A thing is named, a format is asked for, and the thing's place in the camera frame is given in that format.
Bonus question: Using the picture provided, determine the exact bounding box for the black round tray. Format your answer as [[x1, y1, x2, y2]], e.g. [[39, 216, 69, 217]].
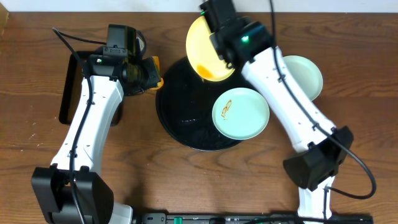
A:
[[155, 57, 254, 151]]

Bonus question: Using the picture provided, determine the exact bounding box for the yellow plate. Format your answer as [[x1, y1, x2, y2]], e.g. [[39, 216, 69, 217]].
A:
[[186, 16, 234, 82]]

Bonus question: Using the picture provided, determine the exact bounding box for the black rectangular water tray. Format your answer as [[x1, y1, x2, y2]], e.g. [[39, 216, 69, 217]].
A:
[[58, 49, 124, 126]]

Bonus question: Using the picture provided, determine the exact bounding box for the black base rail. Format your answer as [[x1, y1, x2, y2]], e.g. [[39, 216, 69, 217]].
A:
[[132, 213, 374, 224]]

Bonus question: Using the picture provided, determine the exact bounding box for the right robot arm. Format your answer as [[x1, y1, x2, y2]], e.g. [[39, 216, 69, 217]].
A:
[[207, 19, 354, 222]]

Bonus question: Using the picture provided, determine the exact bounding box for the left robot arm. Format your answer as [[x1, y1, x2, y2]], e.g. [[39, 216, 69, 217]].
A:
[[31, 54, 162, 223]]

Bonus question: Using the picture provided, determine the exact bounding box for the orange green scrub sponge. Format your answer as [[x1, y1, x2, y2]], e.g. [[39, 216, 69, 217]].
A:
[[151, 56, 164, 90]]

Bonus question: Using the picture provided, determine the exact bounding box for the light blue plate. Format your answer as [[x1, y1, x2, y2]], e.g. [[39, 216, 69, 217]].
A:
[[212, 88, 270, 140], [283, 55, 323, 101]]

